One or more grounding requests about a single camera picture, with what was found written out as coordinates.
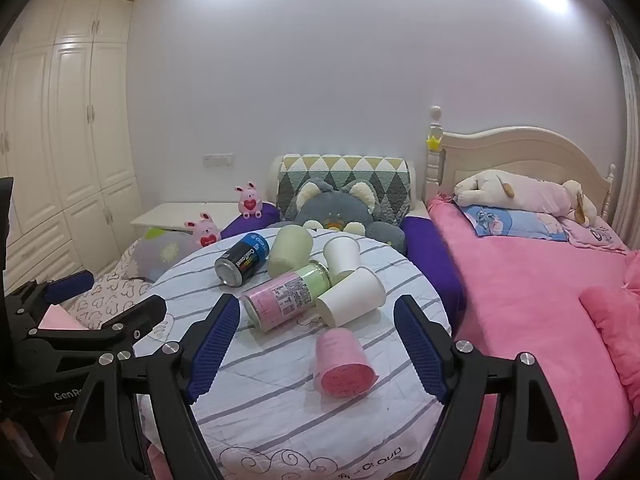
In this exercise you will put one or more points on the yellow crown ornament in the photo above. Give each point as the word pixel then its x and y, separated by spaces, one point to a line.
pixel 433 143

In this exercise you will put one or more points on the striped cloth round table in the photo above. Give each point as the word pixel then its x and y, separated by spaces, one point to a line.
pixel 280 410

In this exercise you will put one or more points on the cream panelled wardrobe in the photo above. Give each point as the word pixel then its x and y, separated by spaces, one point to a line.
pixel 65 135

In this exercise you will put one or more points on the pink bed with headboard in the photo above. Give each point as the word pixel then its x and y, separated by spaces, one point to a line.
pixel 525 300

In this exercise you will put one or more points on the white wall outlet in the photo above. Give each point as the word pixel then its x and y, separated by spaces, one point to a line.
pixel 218 160

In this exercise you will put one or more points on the grey floral pillow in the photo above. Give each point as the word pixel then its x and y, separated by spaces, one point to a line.
pixel 160 255

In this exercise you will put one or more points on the pink printed pillow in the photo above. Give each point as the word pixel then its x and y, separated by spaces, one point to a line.
pixel 595 235

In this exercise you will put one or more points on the black and blue can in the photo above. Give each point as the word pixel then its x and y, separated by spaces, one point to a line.
pixel 245 260

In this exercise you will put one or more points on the diamond pattern quilted cover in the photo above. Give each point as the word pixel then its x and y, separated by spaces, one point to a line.
pixel 390 180

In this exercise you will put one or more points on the pale green cup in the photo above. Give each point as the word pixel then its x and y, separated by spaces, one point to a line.
pixel 290 252

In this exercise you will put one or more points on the pink cup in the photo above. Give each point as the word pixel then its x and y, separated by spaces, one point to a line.
pixel 342 360

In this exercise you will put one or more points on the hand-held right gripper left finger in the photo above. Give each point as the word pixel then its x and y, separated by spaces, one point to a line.
pixel 215 347

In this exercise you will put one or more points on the white bedside table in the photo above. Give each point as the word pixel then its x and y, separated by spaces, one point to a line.
pixel 175 212

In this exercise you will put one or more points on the heart print blanket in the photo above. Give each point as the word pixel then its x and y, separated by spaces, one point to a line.
pixel 110 295

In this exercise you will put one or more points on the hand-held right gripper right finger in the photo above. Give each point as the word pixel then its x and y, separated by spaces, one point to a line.
pixel 420 355

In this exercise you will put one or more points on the pink rabbit toy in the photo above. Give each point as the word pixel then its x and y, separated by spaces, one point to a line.
pixel 248 202
pixel 205 232

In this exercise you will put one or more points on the plain pink pillow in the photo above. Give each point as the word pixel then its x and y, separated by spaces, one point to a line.
pixel 615 320

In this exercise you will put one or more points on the grey cat plush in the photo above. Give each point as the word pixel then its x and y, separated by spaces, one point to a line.
pixel 330 205

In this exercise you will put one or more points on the pale curtain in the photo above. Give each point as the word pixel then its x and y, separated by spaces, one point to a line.
pixel 631 160

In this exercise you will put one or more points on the cream wooden bed headboard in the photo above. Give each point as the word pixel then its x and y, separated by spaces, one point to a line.
pixel 525 150

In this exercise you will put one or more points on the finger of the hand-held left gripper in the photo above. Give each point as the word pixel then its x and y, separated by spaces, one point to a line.
pixel 70 285
pixel 145 312

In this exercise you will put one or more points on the pink and green labelled can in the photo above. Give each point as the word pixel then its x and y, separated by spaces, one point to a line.
pixel 280 300

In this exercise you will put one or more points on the blue cartoon pillow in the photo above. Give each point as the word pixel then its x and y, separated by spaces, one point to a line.
pixel 515 222

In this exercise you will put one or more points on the white and pink plush dog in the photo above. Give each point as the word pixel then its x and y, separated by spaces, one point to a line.
pixel 525 192

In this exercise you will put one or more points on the white paper cup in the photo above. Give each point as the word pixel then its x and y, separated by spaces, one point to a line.
pixel 355 292
pixel 342 257

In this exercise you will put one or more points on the pink cloth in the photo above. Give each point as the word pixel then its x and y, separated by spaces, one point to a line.
pixel 57 317

